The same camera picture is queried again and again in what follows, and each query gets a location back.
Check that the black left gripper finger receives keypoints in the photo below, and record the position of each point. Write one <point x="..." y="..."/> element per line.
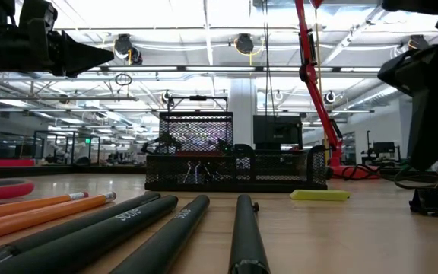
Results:
<point x="76" y="66"/>
<point x="78" y="47"/>

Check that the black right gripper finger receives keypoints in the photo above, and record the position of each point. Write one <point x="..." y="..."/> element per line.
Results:
<point x="435" y="129"/>

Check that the small black binder clip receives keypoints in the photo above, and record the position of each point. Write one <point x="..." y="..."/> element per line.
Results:
<point x="426" y="201"/>
<point x="190" y="171"/>
<point x="205" y="171"/>

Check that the orange pencil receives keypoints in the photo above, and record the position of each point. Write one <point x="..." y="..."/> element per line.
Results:
<point x="32" y="218"/>
<point x="32" y="205"/>

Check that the black mesh desk organizer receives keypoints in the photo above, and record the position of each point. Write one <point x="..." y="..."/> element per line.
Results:
<point x="238" y="186"/>

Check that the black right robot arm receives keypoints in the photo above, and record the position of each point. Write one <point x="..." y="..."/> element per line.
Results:
<point x="432" y="7"/>

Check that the black background workstation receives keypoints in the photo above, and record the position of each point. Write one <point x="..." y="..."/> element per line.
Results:
<point x="382" y="148"/>

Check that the red bench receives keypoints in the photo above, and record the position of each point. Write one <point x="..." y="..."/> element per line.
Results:
<point x="13" y="163"/>

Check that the red desk lamp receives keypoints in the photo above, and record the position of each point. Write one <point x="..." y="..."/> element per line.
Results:
<point x="318" y="99"/>

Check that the black computer monitor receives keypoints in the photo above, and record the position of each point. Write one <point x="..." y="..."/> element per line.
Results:
<point x="278" y="133"/>

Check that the black aluminium table frame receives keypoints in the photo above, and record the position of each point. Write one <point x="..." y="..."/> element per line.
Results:
<point x="51" y="173"/>

